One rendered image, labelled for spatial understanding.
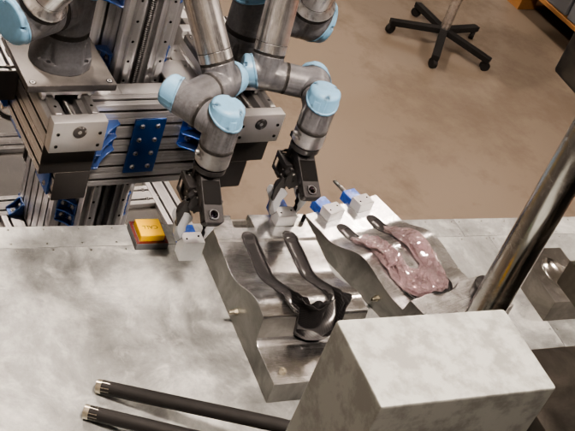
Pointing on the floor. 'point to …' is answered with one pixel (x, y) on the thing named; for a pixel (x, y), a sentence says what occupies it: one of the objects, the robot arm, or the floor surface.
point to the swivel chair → (442, 32)
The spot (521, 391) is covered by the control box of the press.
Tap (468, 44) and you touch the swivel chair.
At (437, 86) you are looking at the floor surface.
